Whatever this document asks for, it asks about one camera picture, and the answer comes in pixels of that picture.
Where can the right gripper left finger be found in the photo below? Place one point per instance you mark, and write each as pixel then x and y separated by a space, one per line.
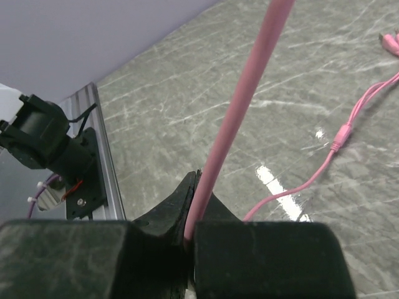
pixel 167 219

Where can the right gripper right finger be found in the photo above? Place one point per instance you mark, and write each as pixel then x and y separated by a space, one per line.
pixel 215 210

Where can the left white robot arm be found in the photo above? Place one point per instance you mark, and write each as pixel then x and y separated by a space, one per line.
pixel 40 136

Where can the front aluminium rail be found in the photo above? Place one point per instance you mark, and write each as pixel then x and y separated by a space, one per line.
pixel 74 106

